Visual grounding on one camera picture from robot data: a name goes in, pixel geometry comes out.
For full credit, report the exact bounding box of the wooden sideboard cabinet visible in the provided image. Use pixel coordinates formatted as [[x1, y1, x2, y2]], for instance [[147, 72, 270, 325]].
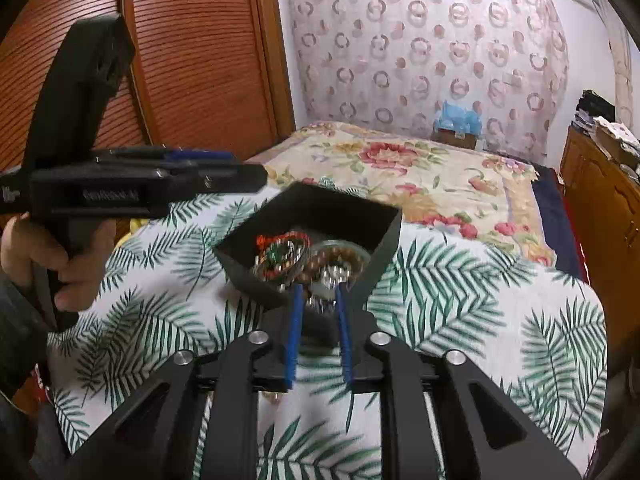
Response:
[[560, 127, 639, 374]]

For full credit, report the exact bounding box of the red cord bracelet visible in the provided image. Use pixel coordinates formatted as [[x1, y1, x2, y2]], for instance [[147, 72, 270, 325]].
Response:
[[252, 230, 313, 281]]

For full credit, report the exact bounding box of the pink circle pattern curtain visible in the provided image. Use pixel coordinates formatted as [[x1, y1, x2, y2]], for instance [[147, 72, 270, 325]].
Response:
[[288, 0, 568, 162]]

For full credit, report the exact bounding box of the person's left hand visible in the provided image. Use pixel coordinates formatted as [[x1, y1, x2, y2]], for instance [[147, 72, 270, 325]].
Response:
[[1, 214, 116, 312]]

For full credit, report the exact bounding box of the white pearl necklace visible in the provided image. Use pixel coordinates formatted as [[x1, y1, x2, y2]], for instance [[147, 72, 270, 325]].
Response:
[[301, 264, 352, 316]]

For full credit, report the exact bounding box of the navy blue bed sheet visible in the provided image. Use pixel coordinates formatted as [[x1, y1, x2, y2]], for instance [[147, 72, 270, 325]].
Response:
[[532, 164, 587, 281]]

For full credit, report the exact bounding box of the palm leaf print cloth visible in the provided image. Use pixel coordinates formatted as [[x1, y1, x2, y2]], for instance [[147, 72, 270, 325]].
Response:
[[49, 188, 608, 479]]

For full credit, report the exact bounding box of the floral bed quilt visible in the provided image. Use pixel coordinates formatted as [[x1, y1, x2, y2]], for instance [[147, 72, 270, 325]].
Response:
[[253, 122, 556, 266]]

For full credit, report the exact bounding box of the stack of papers and clothes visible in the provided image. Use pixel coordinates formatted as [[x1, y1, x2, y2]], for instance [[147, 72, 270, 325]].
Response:
[[572, 90, 639, 179]]

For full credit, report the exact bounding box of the black jewelry box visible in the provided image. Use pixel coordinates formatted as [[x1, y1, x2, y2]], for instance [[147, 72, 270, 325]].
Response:
[[214, 182, 402, 312]]

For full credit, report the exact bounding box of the wooden louvered wardrobe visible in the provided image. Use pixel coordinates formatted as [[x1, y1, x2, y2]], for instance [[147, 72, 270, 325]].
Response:
[[1, 0, 295, 168]]

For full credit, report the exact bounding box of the blue wrapped cardboard box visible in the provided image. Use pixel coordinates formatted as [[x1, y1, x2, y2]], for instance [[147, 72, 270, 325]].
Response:
[[432, 101, 482, 150]]

